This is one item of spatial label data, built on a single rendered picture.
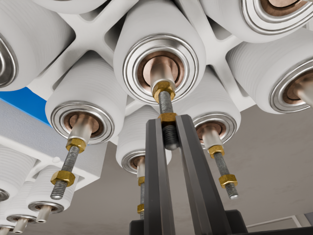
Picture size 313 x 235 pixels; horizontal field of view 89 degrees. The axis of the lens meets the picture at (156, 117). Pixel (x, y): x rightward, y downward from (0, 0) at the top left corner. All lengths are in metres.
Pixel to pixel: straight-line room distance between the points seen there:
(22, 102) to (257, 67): 0.45
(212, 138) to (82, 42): 0.21
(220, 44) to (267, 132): 0.57
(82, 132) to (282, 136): 0.77
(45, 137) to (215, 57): 0.40
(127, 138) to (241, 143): 0.59
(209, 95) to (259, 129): 0.53
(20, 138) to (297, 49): 0.48
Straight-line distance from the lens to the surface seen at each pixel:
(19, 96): 0.46
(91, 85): 0.21
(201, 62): 0.17
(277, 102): 0.24
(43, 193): 0.47
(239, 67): 0.26
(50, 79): 0.29
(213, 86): 0.24
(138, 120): 0.28
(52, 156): 0.45
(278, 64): 0.22
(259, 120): 0.69
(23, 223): 0.60
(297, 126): 0.82
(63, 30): 0.26
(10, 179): 0.45
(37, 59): 0.21
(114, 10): 0.22
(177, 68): 0.17
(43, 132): 0.47
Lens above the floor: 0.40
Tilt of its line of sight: 47 degrees down
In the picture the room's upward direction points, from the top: 175 degrees clockwise
